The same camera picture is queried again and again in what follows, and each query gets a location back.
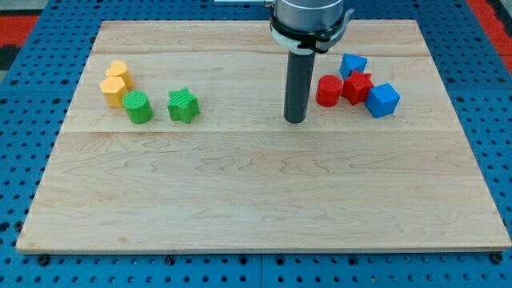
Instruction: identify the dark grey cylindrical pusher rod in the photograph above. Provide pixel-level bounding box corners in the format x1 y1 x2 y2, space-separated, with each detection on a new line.
283 52 315 123

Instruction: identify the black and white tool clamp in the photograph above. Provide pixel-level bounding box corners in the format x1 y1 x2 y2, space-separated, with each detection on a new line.
270 9 355 55

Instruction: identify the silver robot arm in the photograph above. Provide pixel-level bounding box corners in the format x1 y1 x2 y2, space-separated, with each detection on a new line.
270 0 355 123

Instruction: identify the red star block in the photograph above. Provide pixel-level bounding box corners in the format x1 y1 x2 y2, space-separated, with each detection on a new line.
341 70 374 106

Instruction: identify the green star block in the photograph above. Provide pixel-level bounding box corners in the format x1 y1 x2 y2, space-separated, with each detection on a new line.
166 87 199 124

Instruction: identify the red cylinder block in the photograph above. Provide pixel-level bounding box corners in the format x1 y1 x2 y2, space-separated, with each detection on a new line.
315 74 343 107

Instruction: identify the blue triangle block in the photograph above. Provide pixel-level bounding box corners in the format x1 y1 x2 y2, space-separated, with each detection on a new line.
339 53 367 79

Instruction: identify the blue cube block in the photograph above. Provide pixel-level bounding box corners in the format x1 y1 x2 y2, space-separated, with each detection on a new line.
365 83 401 118

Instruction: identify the light wooden board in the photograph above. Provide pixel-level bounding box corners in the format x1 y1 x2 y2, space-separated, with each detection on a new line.
17 20 511 254

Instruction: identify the green cylinder block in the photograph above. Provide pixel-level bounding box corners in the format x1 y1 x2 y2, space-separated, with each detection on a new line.
122 90 154 124

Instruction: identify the yellow heart block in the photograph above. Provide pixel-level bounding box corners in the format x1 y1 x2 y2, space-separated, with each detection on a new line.
105 60 134 89

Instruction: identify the yellow hexagon block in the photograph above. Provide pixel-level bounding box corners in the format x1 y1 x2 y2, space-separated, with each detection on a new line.
99 77 128 108

